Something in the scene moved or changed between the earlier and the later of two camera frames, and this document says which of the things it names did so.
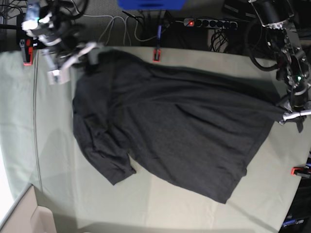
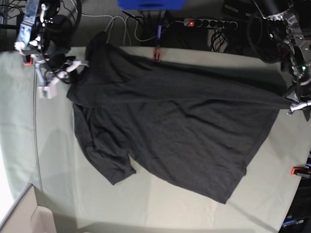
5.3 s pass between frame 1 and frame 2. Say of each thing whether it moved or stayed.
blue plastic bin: stayed
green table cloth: stayed
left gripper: moved
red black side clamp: stayed
